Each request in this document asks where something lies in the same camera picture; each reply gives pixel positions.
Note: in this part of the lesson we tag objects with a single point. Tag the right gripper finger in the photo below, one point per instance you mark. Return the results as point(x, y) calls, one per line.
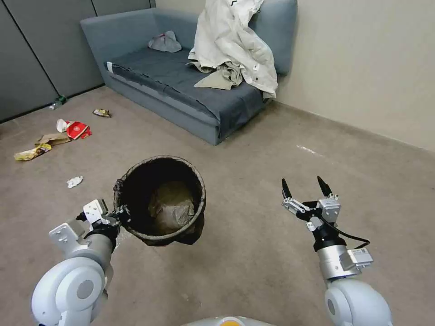
point(325, 190)
point(289, 200)

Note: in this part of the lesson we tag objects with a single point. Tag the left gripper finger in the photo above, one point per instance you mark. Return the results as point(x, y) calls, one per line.
point(119, 214)
point(124, 224)

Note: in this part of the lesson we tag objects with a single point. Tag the black bin liner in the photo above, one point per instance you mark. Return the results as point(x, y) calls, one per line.
point(171, 210)

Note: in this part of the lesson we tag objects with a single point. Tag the round dark trash can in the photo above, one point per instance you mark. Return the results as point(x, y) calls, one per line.
point(201, 198)

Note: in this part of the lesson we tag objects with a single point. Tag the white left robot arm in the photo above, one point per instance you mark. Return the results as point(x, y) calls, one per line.
point(71, 271)

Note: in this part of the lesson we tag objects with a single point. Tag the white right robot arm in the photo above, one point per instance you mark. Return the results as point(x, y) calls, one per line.
point(353, 299)

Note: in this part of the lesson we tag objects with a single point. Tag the crumpled white paper ball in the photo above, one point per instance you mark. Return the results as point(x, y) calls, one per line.
point(74, 181)

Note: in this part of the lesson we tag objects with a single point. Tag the red paper food box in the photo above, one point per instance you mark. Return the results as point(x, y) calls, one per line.
point(77, 130)

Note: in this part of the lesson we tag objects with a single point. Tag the flattened brown paper bag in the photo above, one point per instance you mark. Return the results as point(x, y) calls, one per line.
point(54, 138)

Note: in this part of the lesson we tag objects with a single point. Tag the small dark snack wrapper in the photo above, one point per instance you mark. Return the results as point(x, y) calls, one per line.
point(102, 112)

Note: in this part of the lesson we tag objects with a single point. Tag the white paper cup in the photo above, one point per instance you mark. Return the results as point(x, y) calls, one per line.
point(61, 125)

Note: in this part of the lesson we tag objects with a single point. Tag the yellow snack wrapper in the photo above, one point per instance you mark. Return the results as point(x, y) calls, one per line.
point(29, 153)

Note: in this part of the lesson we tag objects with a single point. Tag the green plastic bottle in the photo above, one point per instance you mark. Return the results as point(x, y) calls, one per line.
point(58, 101)

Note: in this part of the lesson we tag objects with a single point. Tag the white robot front shell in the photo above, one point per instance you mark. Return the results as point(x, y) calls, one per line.
point(221, 321)

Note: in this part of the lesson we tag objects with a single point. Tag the olive green garment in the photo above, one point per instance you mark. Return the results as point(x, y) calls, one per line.
point(221, 79)

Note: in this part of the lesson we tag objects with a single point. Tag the dark grey seat cover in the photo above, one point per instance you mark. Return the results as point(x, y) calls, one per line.
point(176, 74)

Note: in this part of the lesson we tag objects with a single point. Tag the white crumpled jacket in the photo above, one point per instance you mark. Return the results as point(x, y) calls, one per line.
point(231, 37)

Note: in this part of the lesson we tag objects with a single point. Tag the blue-grey fabric sofa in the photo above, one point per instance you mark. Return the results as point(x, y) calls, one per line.
point(136, 37)

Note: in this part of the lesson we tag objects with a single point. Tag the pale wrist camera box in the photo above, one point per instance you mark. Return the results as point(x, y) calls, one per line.
point(329, 207)
point(95, 209)

